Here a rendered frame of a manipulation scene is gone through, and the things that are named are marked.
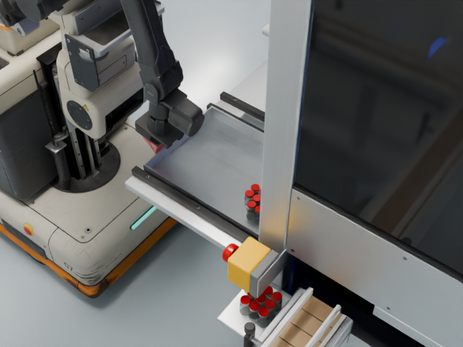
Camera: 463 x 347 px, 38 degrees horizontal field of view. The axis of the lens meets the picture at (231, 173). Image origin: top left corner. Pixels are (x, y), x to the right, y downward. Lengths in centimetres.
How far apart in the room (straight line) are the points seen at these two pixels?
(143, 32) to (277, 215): 44
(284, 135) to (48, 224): 140
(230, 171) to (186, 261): 96
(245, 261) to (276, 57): 44
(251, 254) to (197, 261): 125
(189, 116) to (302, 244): 38
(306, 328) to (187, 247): 130
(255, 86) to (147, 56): 53
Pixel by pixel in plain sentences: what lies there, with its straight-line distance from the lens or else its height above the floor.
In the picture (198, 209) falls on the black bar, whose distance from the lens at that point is 152.
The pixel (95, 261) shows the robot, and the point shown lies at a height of 25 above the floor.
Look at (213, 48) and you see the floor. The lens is 341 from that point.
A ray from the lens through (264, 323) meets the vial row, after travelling 136.
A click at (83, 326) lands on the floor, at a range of 244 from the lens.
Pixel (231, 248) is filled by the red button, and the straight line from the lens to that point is 131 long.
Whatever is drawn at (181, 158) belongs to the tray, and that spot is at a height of 88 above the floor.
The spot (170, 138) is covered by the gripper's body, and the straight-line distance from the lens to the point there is 154.
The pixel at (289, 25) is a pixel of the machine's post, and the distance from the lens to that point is 95.
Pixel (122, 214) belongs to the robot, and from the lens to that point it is 233.
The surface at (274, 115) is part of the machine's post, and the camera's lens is 107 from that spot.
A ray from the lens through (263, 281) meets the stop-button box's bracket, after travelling 128.
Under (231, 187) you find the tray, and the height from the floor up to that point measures 88.
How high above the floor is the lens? 208
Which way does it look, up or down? 48 degrees down
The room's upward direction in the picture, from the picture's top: straight up
